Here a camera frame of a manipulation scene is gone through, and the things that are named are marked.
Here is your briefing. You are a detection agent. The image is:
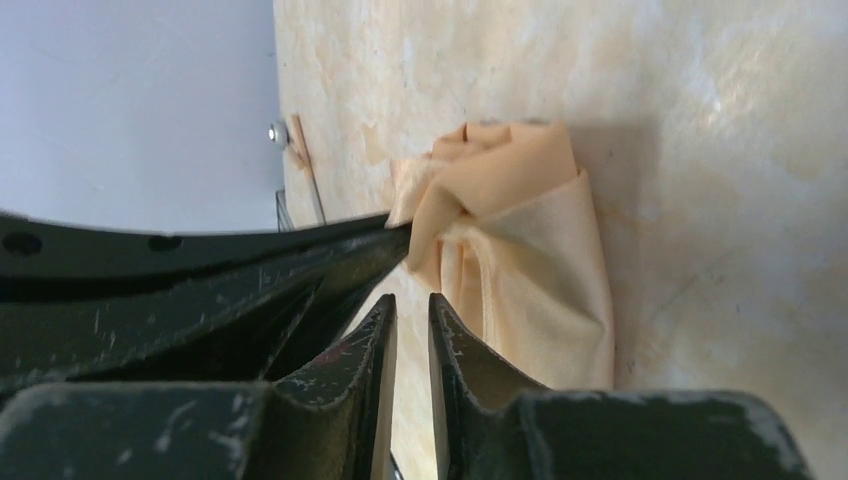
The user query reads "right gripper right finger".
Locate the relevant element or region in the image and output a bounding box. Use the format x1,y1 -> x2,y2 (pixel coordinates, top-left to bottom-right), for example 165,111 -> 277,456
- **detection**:
428,294 -> 813,479

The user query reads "orange cloth napkin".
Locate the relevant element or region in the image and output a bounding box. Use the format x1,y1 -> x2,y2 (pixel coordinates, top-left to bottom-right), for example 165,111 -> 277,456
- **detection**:
388,122 -> 615,390

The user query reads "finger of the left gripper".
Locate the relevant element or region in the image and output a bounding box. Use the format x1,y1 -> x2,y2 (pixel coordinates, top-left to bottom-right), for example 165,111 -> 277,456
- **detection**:
1,215 -> 411,398

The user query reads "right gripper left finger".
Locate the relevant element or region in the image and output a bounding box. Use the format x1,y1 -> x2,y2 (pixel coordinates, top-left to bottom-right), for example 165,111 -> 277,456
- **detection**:
1,294 -> 397,479

